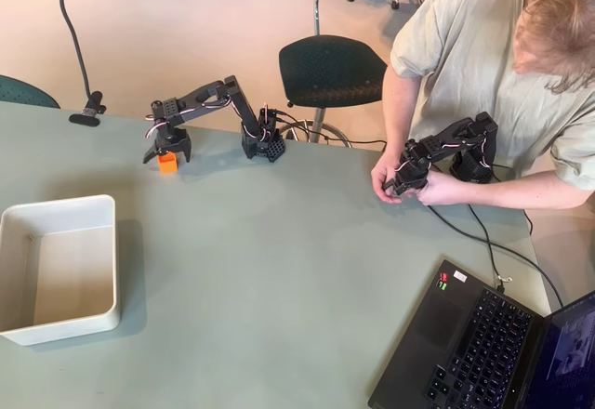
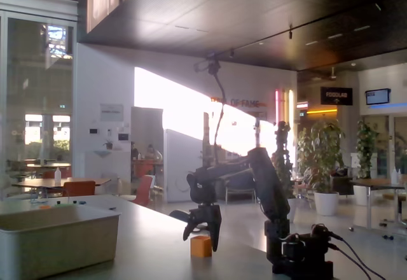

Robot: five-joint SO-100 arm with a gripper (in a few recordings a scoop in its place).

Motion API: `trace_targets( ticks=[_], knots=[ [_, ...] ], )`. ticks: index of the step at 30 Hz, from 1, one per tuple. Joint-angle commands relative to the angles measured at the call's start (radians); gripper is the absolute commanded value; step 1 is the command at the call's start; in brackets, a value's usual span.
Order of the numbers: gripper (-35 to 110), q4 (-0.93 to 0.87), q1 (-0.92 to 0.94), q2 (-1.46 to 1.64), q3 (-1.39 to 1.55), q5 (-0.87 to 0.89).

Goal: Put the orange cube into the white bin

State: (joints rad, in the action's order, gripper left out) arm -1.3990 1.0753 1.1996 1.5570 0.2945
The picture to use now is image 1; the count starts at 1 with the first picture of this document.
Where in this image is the small orange cube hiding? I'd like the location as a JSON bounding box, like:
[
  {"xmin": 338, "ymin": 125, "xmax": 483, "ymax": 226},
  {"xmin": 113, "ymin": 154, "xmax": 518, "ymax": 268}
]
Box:
[{"xmin": 157, "ymin": 152, "xmax": 180, "ymax": 177}]

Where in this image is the black leader robot arm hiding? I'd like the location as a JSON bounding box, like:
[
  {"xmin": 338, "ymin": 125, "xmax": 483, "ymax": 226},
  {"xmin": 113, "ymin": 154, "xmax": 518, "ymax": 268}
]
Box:
[{"xmin": 403, "ymin": 111, "xmax": 500, "ymax": 185}]

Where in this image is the person's left forearm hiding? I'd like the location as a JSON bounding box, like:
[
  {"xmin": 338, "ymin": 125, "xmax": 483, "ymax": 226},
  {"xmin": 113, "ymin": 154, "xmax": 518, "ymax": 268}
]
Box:
[{"xmin": 459, "ymin": 169, "xmax": 592, "ymax": 211}]

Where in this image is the person's right forearm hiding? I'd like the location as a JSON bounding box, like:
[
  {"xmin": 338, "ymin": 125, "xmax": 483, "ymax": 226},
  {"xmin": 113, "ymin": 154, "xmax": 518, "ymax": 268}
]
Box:
[{"xmin": 380, "ymin": 71, "xmax": 423, "ymax": 164}]

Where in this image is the white plastic bin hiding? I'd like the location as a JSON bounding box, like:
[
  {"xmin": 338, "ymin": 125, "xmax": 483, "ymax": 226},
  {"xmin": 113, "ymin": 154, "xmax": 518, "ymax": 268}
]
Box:
[{"xmin": 0, "ymin": 193, "xmax": 123, "ymax": 348}]

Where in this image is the person's right hand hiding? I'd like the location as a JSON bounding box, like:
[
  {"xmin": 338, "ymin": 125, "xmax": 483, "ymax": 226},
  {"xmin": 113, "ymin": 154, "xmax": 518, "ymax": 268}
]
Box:
[{"xmin": 370, "ymin": 150, "xmax": 406, "ymax": 205}]

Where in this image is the person's left hand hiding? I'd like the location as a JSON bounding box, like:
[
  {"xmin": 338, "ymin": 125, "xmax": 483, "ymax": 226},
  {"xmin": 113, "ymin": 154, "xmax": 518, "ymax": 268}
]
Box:
[{"xmin": 415, "ymin": 169, "xmax": 470, "ymax": 208}]

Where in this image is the black gooseneck table clamp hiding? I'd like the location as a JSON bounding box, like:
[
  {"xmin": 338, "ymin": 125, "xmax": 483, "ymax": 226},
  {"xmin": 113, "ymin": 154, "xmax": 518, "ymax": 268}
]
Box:
[{"xmin": 56, "ymin": 0, "xmax": 109, "ymax": 128}]

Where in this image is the dark green perforated chair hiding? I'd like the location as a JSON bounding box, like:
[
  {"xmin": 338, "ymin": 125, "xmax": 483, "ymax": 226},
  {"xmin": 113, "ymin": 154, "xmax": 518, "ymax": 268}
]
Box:
[{"xmin": 277, "ymin": 0, "xmax": 390, "ymax": 146}]

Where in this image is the green chair seat edge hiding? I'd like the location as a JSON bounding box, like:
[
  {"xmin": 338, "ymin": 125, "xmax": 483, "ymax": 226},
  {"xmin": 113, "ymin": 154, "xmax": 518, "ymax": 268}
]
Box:
[{"xmin": 0, "ymin": 73, "xmax": 62, "ymax": 110}]

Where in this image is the beige t-shirt torso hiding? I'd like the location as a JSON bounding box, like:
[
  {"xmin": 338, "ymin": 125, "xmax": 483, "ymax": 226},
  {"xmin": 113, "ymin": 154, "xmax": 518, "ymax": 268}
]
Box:
[{"xmin": 390, "ymin": 0, "xmax": 595, "ymax": 191}]

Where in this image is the black open laptop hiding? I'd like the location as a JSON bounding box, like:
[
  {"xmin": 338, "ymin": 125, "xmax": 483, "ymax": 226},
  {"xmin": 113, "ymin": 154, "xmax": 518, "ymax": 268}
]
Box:
[{"xmin": 367, "ymin": 258, "xmax": 595, "ymax": 409}]

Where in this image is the thin black follower cable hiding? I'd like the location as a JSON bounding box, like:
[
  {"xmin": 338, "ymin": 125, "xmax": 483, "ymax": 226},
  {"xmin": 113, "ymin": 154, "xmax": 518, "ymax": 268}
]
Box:
[{"xmin": 272, "ymin": 108, "xmax": 390, "ymax": 151}]

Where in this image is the black laptop plug cable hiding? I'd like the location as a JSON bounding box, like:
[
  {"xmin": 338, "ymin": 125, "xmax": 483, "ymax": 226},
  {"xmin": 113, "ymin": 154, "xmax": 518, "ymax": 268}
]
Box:
[{"xmin": 466, "ymin": 202, "xmax": 513, "ymax": 293}]

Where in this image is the long black cable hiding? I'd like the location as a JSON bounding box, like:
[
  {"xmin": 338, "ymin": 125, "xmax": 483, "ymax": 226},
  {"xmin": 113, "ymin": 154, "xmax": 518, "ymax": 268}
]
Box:
[{"xmin": 425, "ymin": 204, "xmax": 566, "ymax": 310}]

